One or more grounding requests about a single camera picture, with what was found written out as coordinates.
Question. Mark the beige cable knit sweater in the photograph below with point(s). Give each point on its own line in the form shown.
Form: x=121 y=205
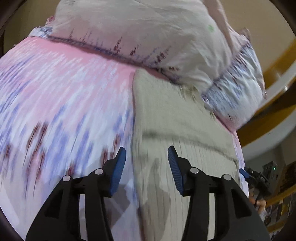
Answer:
x=174 y=115

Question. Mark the right hand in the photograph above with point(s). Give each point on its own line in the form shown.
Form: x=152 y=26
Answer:
x=259 y=204

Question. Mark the pink floral bed sheet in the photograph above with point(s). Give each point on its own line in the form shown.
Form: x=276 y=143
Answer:
x=64 y=111

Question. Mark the lavender floral pillow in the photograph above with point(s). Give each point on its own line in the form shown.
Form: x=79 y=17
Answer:
x=238 y=93

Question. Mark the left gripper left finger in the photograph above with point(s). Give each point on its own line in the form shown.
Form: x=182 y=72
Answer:
x=58 y=218

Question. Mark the pale pink floral duvet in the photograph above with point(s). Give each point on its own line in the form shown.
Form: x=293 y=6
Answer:
x=188 y=41

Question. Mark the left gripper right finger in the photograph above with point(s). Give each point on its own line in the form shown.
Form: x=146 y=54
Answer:
x=235 y=217

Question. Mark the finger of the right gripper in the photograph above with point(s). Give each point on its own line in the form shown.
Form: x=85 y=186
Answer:
x=243 y=173

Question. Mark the wooden bed frame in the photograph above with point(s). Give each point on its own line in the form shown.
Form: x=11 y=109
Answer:
x=274 y=42

